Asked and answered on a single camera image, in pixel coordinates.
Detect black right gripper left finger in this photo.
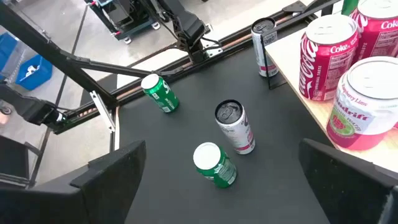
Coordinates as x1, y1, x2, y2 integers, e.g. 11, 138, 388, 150
0, 139, 147, 224

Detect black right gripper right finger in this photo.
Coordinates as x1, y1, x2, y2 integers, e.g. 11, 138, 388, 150
298, 139, 398, 224

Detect pink white Spindrift can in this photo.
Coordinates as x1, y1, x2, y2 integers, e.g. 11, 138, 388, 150
325, 55, 398, 152

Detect tall silver Celsius can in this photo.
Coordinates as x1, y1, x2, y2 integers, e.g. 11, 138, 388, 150
251, 17, 280, 78
214, 99, 256, 156

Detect red Coca-Cola can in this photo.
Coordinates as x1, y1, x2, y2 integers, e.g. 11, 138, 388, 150
349, 0, 398, 60
298, 14, 360, 102

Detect green Sprite can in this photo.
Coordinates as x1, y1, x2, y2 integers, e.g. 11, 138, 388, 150
341, 0, 359, 16
192, 141, 238, 189
140, 73, 180, 114

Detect wooden shelf black legs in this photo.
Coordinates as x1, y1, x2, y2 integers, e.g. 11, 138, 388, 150
260, 26, 398, 174

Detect blue plastic bin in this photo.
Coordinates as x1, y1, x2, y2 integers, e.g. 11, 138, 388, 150
0, 32, 19, 72
15, 54, 53, 91

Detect black wheeled cart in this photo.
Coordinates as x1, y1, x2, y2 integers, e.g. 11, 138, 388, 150
83, 0, 161, 44

